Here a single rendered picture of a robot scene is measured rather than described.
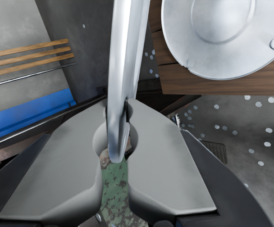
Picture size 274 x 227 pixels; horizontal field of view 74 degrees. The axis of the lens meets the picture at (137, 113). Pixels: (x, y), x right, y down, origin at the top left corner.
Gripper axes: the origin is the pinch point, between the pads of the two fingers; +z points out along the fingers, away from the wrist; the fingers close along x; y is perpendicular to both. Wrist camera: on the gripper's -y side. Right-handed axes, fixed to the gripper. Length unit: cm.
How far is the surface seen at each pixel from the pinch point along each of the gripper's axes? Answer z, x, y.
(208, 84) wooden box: 32.4, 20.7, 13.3
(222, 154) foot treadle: 42, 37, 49
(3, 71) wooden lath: 117, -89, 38
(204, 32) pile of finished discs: 33.2, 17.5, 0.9
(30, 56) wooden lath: 133, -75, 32
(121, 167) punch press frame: 32, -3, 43
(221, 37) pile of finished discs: 30.5, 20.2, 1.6
